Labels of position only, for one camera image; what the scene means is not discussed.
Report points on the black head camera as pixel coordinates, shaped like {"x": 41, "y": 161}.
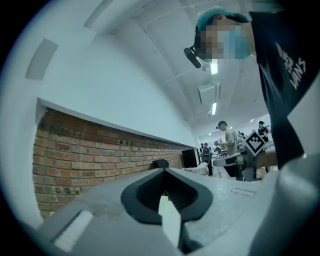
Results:
{"x": 192, "y": 57}

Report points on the ceiling light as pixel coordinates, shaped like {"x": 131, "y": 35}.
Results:
{"x": 214, "y": 108}
{"x": 214, "y": 68}

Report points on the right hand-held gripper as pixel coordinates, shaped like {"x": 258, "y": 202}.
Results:
{"x": 254, "y": 143}

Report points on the person's right forearm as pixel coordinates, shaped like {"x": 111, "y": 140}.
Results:
{"x": 267, "y": 158}

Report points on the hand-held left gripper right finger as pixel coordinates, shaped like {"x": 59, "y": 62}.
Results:
{"x": 190, "y": 197}

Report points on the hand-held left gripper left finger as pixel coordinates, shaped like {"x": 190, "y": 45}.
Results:
{"x": 140, "y": 197}

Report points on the black monitor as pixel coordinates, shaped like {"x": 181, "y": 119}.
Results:
{"x": 190, "y": 158}

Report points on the blue face mask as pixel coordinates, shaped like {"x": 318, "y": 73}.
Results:
{"x": 235, "y": 46}

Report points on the ceiling air conditioner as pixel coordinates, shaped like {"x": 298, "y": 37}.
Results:
{"x": 208, "y": 93}

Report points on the black office chair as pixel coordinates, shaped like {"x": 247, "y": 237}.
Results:
{"x": 160, "y": 163}

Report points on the black printed t-shirt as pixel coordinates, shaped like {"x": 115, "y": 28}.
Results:
{"x": 277, "y": 87}

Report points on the person's head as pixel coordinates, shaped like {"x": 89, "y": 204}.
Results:
{"x": 220, "y": 37}

